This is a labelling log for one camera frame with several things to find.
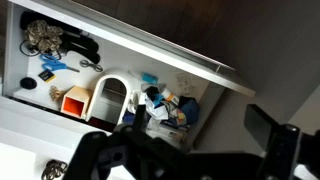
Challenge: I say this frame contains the blue handled scissors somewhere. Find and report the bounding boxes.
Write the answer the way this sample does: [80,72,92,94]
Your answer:
[39,54,81,74]

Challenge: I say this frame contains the dark blue pouch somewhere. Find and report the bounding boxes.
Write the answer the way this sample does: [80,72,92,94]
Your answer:
[179,96,201,125]

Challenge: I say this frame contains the beige twine bundle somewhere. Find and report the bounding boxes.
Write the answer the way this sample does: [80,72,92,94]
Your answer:
[49,85,67,102]

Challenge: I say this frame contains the wooden box orange inside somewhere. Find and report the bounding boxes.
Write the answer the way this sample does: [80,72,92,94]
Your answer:
[60,85,94,120]

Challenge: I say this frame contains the small metal scissors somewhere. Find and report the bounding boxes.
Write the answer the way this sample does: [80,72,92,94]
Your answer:
[79,58,104,73]

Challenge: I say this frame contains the white rectangular sink basin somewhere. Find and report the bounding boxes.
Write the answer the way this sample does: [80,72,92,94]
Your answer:
[0,126,111,180]

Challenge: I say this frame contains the small black round object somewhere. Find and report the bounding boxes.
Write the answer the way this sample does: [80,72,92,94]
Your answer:
[19,76,38,90]

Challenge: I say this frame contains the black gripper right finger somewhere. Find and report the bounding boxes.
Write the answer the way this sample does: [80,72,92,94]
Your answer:
[244,103,303,180]

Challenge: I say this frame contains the open white vanity drawer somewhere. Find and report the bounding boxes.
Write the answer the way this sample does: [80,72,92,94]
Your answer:
[1,0,256,153]

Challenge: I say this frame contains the camouflage fabric scrunchie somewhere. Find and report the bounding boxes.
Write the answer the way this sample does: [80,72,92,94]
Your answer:
[23,19,64,54]

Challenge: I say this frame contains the white oval dish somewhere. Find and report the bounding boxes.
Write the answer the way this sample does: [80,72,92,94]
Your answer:
[85,67,141,125]

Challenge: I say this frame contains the white tube orange band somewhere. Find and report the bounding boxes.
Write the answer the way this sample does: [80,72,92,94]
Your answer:
[159,87,181,105]

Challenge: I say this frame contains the black yellow small card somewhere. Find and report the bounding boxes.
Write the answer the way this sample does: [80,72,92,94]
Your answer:
[37,69,57,84]

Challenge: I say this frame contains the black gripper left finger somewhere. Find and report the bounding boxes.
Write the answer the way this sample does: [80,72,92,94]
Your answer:
[63,104,148,180]

